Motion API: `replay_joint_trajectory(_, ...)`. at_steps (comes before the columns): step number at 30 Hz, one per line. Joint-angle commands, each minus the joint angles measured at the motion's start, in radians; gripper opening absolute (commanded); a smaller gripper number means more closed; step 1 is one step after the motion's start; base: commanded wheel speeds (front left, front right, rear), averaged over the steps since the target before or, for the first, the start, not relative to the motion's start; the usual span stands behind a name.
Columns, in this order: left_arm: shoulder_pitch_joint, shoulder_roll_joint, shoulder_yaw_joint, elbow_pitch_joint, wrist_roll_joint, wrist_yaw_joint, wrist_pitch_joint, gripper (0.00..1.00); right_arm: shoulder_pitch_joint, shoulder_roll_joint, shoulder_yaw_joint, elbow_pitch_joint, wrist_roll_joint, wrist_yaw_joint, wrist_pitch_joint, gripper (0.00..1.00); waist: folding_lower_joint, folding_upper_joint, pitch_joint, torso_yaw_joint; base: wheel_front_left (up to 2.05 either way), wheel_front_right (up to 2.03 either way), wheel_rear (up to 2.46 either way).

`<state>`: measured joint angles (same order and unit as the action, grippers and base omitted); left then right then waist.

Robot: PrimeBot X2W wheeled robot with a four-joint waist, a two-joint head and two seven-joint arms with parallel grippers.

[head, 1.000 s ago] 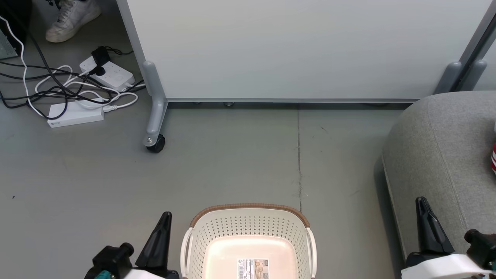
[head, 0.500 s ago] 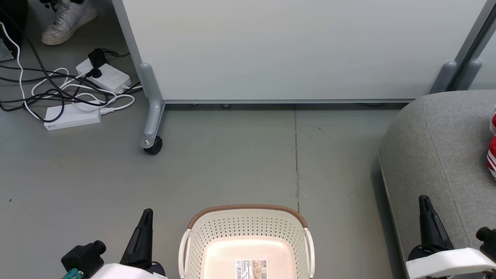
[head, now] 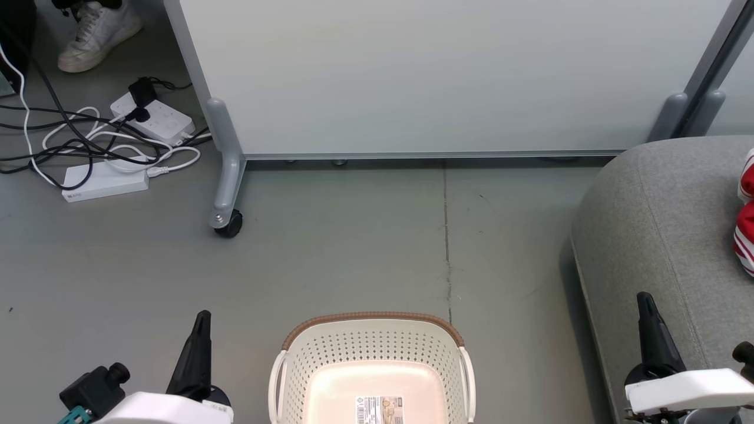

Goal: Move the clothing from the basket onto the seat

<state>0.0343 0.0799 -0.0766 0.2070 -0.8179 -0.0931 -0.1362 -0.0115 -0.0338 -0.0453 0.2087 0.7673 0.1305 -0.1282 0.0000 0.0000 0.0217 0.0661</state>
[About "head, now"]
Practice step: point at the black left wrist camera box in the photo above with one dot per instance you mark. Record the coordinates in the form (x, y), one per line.
(94, 391)

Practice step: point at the cream perforated laundry basket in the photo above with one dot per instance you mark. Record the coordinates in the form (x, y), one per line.
(330, 353)

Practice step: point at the white partition panel grey frame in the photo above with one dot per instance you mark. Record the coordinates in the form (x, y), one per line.
(442, 70)

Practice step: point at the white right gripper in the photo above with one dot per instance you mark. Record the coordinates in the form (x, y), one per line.
(689, 391)

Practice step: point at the white long power brick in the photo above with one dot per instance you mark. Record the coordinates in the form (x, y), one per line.
(103, 184)

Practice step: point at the white sneaker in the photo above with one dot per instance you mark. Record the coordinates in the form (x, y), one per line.
(97, 38)

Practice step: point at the partition panel with grey post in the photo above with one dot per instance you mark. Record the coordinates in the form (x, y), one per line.
(718, 76)

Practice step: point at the printed paper label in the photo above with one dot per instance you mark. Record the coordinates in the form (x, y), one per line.
(380, 410)

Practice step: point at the black plug adapter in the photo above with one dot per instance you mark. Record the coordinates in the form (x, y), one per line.
(142, 92)

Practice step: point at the dark computer case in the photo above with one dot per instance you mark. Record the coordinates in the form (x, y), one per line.
(15, 35)

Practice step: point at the black trouser leg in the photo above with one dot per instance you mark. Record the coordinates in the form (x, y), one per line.
(82, 3)

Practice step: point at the grey fabric sofa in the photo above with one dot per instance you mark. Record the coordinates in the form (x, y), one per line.
(665, 224)

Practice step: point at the black caster wheel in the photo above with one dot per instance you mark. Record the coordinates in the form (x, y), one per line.
(230, 225)

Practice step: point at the red and white garment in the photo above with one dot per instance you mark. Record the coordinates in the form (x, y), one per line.
(747, 229)

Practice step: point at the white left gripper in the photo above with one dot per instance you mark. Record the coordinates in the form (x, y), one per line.
(171, 411)

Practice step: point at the white square power strip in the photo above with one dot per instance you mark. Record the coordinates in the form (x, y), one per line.
(168, 123)

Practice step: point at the black round plug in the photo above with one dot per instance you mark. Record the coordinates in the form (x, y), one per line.
(138, 115)

